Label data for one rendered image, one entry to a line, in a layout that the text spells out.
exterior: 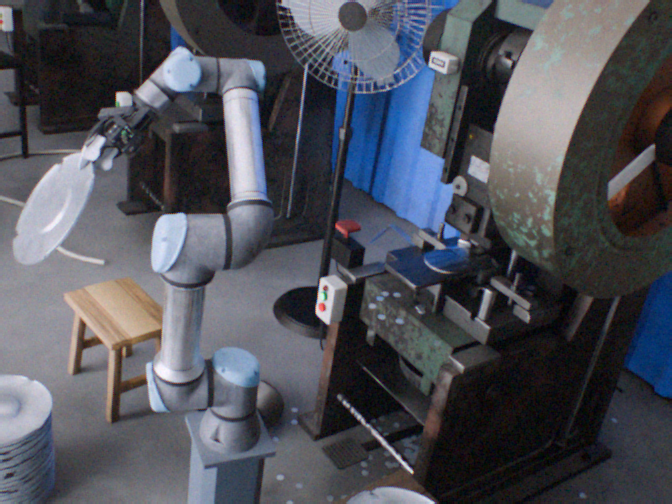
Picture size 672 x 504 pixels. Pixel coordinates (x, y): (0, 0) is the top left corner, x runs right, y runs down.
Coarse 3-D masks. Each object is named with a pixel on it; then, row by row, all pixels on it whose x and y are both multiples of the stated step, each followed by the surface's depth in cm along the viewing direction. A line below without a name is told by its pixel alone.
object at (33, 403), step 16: (0, 384) 217; (16, 384) 218; (32, 384) 219; (0, 400) 211; (16, 400) 212; (32, 400) 213; (48, 400) 214; (0, 416) 205; (16, 416) 207; (32, 416) 208; (48, 416) 208; (0, 432) 201; (16, 432) 202; (32, 432) 202
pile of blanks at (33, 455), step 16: (48, 432) 211; (0, 448) 198; (16, 448) 201; (32, 448) 205; (48, 448) 213; (0, 464) 200; (16, 464) 204; (32, 464) 208; (48, 464) 216; (0, 480) 203; (16, 480) 206; (32, 480) 210; (48, 480) 218; (0, 496) 205; (16, 496) 208; (32, 496) 212; (48, 496) 220
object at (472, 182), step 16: (480, 128) 200; (480, 144) 201; (464, 160) 207; (480, 160) 202; (464, 176) 208; (480, 176) 203; (464, 192) 208; (480, 192) 204; (448, 208) 209; (464, 208) 206; (480, 208) 203; (464, 224) 207; (480, 224) 206
